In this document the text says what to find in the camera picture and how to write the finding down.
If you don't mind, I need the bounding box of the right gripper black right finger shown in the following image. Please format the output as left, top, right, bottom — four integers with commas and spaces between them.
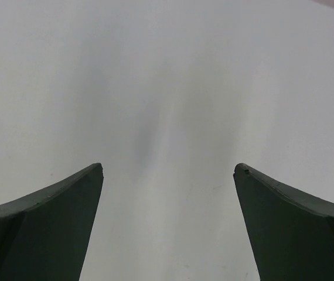
234, 163, 334, 280

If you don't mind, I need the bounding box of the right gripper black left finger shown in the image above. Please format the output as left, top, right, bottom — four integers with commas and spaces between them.
0, 163, 104, 280

